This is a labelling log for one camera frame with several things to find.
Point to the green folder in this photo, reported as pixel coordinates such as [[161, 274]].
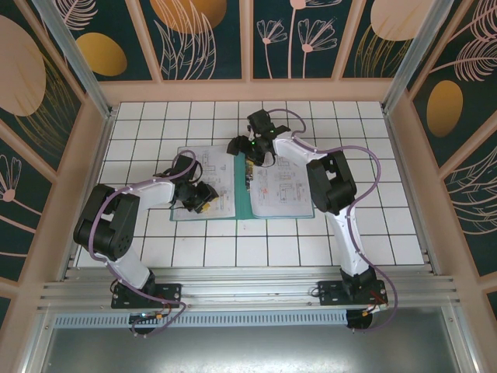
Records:
[[242, 202]]

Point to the white drawing sheet red stamp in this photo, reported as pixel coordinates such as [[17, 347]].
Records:
[[283, 194]]

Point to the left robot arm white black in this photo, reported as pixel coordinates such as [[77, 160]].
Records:
[[116, 217]]

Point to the aluminium front rail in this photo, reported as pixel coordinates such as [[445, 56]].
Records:
[[248, 287]]

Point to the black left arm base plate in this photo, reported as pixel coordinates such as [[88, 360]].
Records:
[[171, 295]]

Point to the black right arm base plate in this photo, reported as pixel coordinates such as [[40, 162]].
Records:
[[330, 293]]

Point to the aluminium corner post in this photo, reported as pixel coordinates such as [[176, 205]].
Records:
[[411, 50], [74, 54]]

